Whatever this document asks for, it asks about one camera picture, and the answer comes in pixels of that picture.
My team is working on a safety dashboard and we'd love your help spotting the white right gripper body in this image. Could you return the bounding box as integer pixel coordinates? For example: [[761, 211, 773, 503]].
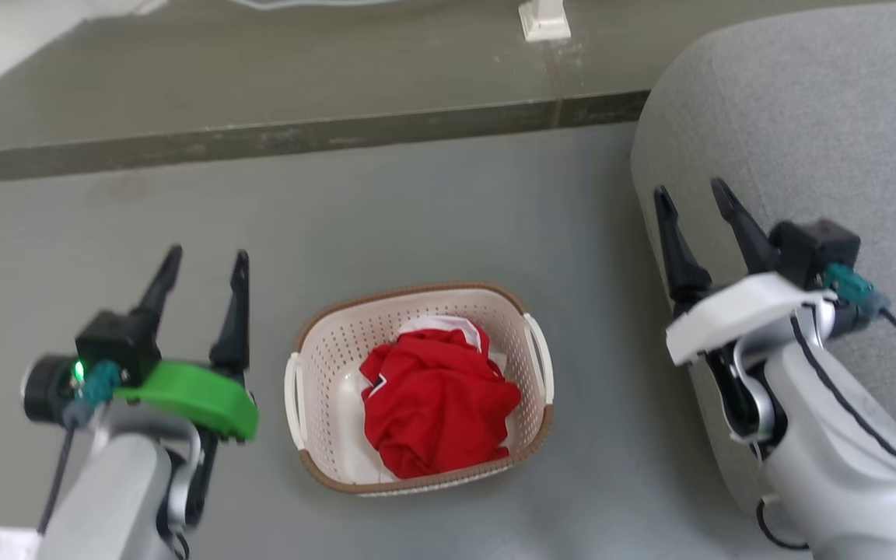
[[665, 271, 836, 368]]

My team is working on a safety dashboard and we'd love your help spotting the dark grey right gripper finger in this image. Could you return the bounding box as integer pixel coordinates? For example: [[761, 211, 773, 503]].
[[653, 185, 714, 317], [710, 177, 780, 275]]

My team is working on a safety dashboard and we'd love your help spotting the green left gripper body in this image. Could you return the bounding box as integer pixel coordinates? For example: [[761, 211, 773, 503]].
[[114, 360, 261, 444]]

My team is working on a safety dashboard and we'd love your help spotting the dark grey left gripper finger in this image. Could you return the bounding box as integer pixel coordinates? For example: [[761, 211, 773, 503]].
[[209, 250, 251, 371], [133, 245, 184, 343]]

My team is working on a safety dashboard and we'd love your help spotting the beige perforated plastic laundry basket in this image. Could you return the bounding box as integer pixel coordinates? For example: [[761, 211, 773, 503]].
[[285, 282, 555, 497]]

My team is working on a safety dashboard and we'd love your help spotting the grey fabric sofa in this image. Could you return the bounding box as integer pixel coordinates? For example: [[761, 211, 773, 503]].
[[631, 0, 896, 537]]

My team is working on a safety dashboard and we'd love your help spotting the red garment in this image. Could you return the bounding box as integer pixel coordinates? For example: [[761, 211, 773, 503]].
[[359, 328, 523, 480]]

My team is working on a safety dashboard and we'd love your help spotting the teal left camera connector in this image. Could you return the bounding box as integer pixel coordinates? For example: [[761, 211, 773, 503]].
[[65, 359, 123, 407]]

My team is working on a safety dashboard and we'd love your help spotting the teal camera connector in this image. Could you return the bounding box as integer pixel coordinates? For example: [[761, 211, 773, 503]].
[[65, 359, 123, 407], [824, 263, 890, 318]]

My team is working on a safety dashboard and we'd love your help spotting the teal right camera connector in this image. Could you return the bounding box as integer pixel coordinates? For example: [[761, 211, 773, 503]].
[[824, 263, 890, 318]]

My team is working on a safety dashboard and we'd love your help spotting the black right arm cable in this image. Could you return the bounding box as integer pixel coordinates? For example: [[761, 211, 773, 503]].
[[789, 313, 896, 506]]

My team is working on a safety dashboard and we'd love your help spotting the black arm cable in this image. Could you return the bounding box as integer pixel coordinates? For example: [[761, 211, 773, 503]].
[[36, 420, 79, 536], [789, 313, 896, 506]]

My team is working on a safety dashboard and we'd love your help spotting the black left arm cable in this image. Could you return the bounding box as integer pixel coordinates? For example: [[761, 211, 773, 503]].
[[36, 420, 79, 536]]

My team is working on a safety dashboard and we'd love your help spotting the white wall socket box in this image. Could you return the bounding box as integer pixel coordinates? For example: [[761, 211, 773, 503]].
[[518, 0, 572, 42]]

